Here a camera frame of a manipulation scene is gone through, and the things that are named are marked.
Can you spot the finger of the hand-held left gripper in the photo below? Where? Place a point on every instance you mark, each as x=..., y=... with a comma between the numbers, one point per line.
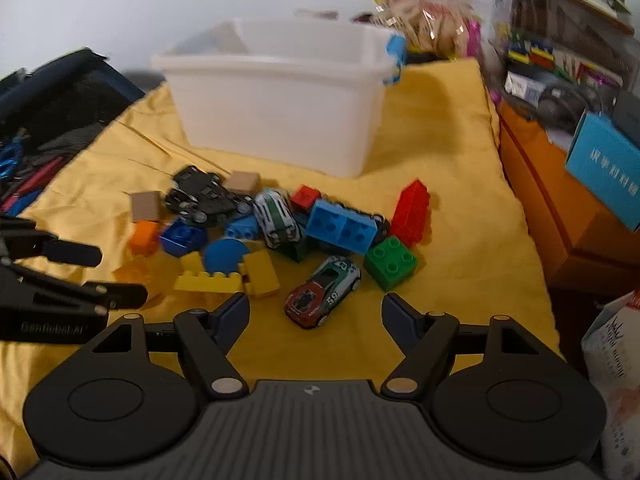
x=70, y=254
x=120, y=296

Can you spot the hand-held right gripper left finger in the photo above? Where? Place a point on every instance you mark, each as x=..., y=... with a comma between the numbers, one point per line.
x=235, y=311

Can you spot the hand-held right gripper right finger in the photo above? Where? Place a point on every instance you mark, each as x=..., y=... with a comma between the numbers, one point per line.
x=395, y=311

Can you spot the blue round disc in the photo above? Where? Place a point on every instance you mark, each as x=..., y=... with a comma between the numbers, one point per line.
x=225, y=256

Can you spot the white plastic bin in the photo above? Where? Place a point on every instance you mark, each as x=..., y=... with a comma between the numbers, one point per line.
x=280, y=105

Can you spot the long yellow toy brick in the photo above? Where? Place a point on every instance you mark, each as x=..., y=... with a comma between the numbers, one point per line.
x=205, y=282

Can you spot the short yellow toy brick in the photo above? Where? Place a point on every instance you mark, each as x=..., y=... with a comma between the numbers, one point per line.
x=261, y=275

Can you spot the orange toy brick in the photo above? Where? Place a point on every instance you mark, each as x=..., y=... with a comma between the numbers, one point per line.
x=144, y=237

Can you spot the red green toy car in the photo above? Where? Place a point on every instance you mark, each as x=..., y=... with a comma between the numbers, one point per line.
x=322, y=292

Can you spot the small blue toy brick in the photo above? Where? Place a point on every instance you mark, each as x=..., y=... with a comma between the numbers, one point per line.
x=242, y=229

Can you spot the dark blue toy brick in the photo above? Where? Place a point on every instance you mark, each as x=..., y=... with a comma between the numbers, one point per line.
x=182, y=239

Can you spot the dark green toy brick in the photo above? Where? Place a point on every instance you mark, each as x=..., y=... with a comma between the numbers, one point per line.
x=296, y=251

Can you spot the wooden cube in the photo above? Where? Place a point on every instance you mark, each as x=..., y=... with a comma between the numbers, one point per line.
x=146, y=206
x=242, y=182

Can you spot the tall red toy brick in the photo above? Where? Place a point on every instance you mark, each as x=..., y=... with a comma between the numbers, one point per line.
x=411, y=212

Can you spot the large blue toy brick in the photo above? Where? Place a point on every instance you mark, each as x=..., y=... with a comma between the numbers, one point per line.
x=340, y=227

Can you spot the white green toy car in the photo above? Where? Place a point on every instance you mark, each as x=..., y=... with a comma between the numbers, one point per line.
x=276, y=217

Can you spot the black toy car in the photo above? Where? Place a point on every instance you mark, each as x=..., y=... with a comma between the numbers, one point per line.
x=200, y=195

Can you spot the small red toy brick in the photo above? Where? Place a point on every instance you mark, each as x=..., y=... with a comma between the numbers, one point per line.
x=305, y=197

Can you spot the black fabric bag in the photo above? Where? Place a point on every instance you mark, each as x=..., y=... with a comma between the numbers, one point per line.
x=60, y=105

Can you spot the yellow cloth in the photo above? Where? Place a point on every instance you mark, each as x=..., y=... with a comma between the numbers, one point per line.
x=440, y=160

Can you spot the orange cabinet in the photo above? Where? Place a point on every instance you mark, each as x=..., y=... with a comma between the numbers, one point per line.
x=545, y=195

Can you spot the white paper bag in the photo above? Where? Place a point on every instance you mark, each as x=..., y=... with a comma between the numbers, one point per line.
x=617, y=375

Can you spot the blue cardboard box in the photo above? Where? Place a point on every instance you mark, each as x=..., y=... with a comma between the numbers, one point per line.
x=605, y=165

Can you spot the pink packet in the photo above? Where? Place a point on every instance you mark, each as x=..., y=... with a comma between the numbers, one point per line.
x=474, y=37

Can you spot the clear snack bag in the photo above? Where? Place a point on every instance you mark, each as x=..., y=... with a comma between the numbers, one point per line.
x=430, y=15

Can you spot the clear plastic storage box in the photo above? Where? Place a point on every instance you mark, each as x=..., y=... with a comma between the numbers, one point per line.
x=555, y=55

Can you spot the dark grey box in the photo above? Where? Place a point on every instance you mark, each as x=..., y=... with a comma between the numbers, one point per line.
x=627, y=110

